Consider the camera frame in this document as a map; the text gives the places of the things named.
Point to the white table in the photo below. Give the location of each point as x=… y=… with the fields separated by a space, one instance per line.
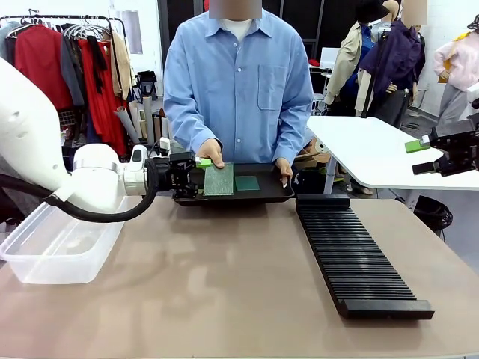
x=374 y=149

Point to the grey cardboard tube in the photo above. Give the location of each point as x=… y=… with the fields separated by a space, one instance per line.
x=127 y=123

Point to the small green PCB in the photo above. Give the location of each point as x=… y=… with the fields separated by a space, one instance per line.
x=247 y=183

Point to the black slotted PCB rack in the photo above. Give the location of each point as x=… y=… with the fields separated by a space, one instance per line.
x=355 y=254

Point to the beige hanging garment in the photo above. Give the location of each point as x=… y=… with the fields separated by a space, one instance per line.
x=120 y=67

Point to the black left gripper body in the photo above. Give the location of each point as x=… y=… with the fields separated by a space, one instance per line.
x=181 y=168

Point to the person in blue shirt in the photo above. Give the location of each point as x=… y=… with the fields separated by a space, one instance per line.
x=239 y=93

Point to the person's right hand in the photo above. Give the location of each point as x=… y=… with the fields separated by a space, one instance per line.
x=211 y=151

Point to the figure in purple jacket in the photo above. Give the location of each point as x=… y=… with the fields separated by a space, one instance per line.
x=396 y=60

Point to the red shirt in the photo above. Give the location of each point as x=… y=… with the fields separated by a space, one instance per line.
x=37 y=63

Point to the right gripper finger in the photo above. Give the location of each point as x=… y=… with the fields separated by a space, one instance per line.
x=416 y=146
x=428 y=167

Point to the person's right forearm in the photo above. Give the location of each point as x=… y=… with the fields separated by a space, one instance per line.
x=187 y=127

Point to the white chair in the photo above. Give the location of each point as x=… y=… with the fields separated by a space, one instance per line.
x=329 y=58

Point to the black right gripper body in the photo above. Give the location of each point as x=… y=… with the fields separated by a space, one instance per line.
x=462 y=147

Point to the person's left forearm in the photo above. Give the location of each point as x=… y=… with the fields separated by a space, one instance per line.
x=295 y=138

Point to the black garment rack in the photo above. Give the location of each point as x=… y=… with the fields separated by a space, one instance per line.
x=75 y=17

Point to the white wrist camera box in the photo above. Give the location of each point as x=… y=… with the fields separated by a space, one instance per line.
x=165 y=144

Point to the person's left hand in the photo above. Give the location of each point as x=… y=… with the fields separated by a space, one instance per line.
x=285 y=168

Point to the mannequin in beige coat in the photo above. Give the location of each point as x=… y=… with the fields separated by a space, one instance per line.
x=350 y=56

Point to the black plastic tray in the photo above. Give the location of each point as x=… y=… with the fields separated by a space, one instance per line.
x=265 y=194

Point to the clear plastic box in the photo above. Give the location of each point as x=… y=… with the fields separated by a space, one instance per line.
x=56 y=254

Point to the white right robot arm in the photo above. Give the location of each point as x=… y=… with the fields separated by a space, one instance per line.
x=473 y=95

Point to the mannequin in pink sweater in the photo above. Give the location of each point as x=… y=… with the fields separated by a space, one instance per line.
x=456 y=67

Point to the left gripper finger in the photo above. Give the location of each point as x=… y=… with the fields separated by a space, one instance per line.
x=189 y=192
x=205 y=162

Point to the red dress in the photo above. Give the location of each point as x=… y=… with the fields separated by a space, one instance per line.
x=101 y=101

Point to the large green PCB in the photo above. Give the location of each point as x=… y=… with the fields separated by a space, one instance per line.
x=219 y=181

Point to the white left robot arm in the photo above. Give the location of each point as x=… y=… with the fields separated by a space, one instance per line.
x=30 y=131

